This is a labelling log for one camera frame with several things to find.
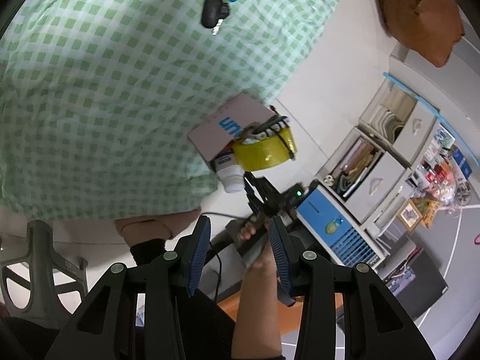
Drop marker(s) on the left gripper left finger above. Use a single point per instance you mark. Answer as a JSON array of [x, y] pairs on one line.
[[171, 282]]

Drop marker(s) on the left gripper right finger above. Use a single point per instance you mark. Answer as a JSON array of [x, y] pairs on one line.
[[308, 275]]

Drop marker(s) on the yellow tape roll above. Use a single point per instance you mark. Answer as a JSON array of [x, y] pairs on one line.
[[270, 152]]

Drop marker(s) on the black car key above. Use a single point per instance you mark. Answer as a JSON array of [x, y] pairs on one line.
[[214, 12]]

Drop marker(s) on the white power bank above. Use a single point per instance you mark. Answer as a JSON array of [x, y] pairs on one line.
[[261, 132]]

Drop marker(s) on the person right hand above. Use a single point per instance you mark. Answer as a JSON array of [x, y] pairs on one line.
[[265, 263]]

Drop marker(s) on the blue white air cooler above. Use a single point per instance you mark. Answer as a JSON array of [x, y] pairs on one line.
[[336, 232]]

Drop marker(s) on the white pill bottle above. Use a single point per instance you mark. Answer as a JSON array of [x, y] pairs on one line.
[[229, 172]]

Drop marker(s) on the grey cardboard box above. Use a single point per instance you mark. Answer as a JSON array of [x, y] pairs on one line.
[[226, 125]]

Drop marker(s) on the right white nightstand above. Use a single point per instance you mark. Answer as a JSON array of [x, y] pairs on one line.
[[362, 176]]

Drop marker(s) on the white nightstand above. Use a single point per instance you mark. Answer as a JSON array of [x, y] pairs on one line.
[[362, 176], [399, 121]]

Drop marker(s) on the framed picture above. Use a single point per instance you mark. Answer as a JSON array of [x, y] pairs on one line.
[[409, 215]]

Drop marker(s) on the grey plastic stool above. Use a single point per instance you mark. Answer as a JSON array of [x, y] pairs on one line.
[[38, 268]]

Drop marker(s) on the left white nightstand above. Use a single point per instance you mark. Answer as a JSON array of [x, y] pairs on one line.
[[399, 121]]

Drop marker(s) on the green checkered cloth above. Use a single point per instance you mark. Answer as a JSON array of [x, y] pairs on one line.
[[98, 97]]

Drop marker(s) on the brown bean bag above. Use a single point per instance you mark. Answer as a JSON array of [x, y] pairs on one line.
[[429, 27]]

